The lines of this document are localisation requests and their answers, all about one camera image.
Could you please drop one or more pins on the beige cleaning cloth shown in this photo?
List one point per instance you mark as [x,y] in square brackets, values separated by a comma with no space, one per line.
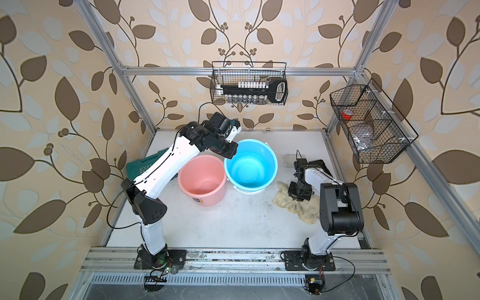
[307,211]

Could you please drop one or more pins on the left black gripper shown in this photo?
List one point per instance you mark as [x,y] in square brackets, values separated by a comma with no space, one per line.
[229,154]

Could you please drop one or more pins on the pink plastic bucket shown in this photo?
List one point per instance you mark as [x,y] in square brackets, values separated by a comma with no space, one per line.
[204,180]

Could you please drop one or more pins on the aluminium front rail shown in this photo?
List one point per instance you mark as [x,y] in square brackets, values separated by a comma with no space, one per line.
[231,260]

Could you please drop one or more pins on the wire basket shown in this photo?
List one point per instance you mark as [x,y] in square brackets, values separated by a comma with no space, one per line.
[226,72]
[393,133]

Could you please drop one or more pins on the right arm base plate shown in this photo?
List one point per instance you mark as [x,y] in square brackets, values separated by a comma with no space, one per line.
[299,261]

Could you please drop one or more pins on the black socket holder rail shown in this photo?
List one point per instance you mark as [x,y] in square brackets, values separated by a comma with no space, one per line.
[273,91]

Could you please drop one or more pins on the light blue plastic bucket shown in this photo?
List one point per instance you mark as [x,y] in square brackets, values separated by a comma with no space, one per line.
[253,168]

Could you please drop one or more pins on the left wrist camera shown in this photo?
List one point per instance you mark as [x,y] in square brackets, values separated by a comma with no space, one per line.
[222,127]

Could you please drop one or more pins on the black flat case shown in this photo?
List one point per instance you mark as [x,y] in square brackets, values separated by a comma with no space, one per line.
[318,171]

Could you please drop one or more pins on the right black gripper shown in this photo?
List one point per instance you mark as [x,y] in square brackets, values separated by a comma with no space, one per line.
[292,193]

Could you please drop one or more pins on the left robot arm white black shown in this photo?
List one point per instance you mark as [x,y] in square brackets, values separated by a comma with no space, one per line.
[143,193]

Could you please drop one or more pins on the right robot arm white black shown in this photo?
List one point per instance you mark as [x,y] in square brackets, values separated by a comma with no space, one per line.
[339,211]

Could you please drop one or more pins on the clear plastic bag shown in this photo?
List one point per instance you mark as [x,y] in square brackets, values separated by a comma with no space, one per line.
[363,136]

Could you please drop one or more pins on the right wire basket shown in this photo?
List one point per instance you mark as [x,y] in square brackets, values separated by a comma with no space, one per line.
[393,133]

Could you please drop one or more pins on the back wire basket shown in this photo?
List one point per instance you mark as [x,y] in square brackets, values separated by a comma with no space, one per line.
[226,72]

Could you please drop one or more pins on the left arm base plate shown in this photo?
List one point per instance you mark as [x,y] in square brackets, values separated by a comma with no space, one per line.
[175,258]

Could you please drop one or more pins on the green tool case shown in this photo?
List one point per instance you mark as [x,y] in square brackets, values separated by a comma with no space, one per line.
[138,167]

